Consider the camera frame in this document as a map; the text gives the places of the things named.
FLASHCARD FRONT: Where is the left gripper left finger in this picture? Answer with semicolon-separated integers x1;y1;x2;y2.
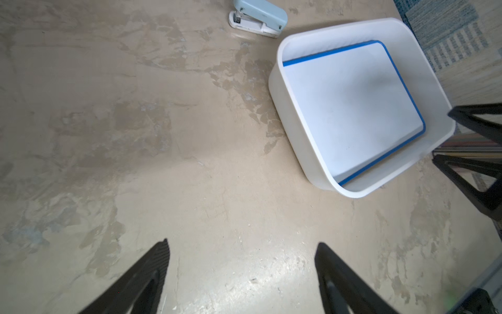
81;239;170;313

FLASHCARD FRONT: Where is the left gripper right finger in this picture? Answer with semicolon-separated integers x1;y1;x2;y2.
315;242;397;313

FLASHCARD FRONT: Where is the cup of pencils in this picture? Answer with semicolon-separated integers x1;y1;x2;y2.
433;133;501;164

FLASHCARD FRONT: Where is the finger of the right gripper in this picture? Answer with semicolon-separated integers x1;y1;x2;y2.
448;103;501;145
432;154;501;221

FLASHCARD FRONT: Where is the blue-framed whiteboard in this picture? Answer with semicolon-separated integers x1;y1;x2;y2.
283;41;426;186

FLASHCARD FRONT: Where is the white plastic storage box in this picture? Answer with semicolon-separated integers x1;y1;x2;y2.
268;18;455;198

